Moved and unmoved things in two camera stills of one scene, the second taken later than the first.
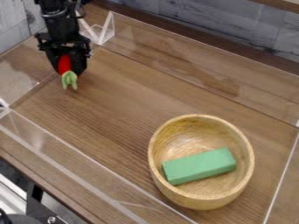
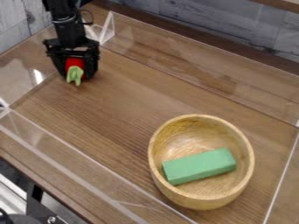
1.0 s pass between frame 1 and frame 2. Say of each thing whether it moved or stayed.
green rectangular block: stayed
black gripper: moved
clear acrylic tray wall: stayed
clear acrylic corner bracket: stayed
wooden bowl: stayed
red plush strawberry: moved
